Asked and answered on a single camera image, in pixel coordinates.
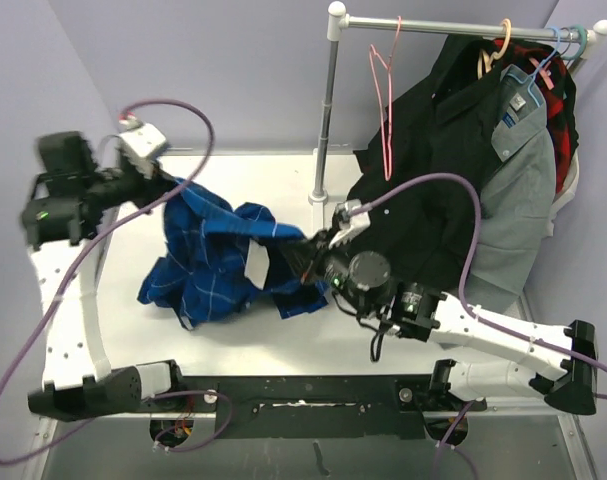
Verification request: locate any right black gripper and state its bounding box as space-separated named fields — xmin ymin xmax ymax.
xmin=281 ymin=225 xmax=374 ymax=316

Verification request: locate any blue plaid shirt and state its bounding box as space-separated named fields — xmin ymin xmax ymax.
xmin=137 ymin=183 xmax=327 ymax=330

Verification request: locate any pink wire hanger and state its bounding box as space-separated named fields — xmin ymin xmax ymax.
xmin=367 ymin=15 xmax=403 ymax=181

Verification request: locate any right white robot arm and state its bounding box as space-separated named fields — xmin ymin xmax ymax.
xmin=279 ymin=231 xmax=597 ymax=416

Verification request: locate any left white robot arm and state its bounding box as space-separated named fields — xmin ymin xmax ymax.
xmin=21 ymin=123 xmax=187 ymax=422

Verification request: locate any black hanging shirt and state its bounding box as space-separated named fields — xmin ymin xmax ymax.
xmin=331 ymin=34 xmax=514 ymax=296

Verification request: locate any grey hanging shirt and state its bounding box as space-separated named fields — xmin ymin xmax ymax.
xmin=427 ymin=64 xmax=557 ymax=311

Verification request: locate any beige hanger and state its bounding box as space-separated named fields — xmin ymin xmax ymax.
xmin=475 ymin=18 xmax=513 ymax=80

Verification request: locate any blue hanger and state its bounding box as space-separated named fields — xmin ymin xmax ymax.
xmin=503 ymin=39 xmax=567 ymax=115

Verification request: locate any red plaid hanging shirt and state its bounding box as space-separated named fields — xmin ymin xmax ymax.
xmin=501 ymin=39 xmax=579 ymax=193

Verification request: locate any teal hanger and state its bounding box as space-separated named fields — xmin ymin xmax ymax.
xmin=561 ymin=25 xmax=589 ymax=62

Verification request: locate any metal clothes rack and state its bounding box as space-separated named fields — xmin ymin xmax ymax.
xmin=308 ymin=1 xmax=607 ymax=231

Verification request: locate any white hanging garment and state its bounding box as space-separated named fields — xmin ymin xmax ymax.
xmin=547 ymin=152 xmax=580 ymax=237

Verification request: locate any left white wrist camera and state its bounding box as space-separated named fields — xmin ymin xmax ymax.
xmin=118 ymin=113 xmax=170 ymax=180

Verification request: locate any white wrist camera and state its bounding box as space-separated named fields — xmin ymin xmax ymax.
xmin=118 ymin=113 xmax=170 ymax=180
xmin=328 ymin=200 xmax=371 ymax=249

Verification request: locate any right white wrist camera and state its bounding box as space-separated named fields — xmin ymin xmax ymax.
xmin=328 ymin=200 xmax=371 ymax=249

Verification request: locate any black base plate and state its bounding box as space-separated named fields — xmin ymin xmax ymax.
xmin=139 ymin=375 xmax=465 ymax=440

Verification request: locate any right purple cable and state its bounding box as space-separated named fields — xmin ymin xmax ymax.
xmin=350 ymin=172 xmax=607 ymax=480

